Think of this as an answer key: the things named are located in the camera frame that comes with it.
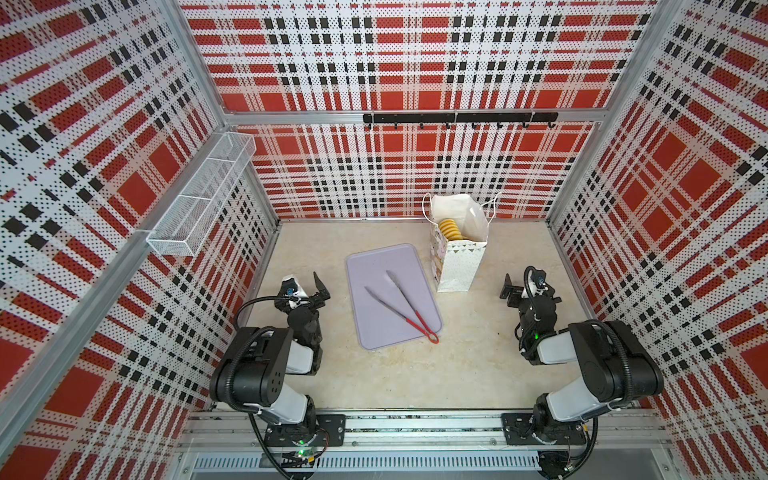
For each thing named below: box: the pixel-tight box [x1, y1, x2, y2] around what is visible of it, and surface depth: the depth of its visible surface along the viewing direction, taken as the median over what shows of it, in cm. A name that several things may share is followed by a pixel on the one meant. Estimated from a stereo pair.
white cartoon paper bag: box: [422, 192, 502, 293], surface depth 95 cm
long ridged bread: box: [439, 218, 463, 241], surface depth 97 cm
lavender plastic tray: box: [347, 244, 442, 350], surface depth 101 cm
